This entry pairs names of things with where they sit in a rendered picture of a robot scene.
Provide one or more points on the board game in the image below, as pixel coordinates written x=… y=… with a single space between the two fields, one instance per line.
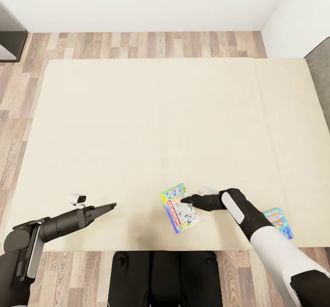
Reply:
x=182 y=215
x=277 y=218

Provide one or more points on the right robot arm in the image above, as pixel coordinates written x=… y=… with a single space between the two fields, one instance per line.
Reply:
x=300 y=281

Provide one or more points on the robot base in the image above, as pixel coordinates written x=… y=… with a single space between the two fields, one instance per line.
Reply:
x=165 y=279

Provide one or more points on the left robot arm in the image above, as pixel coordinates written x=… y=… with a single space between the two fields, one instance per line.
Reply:
x=23 y=247

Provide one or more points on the bed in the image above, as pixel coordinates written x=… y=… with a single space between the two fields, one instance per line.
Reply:
x=125 y=130

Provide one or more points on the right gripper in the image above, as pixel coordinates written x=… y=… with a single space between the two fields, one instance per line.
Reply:
x=199 y=201

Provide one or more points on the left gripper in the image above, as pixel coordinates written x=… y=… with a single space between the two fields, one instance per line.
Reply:
x=78 y=219

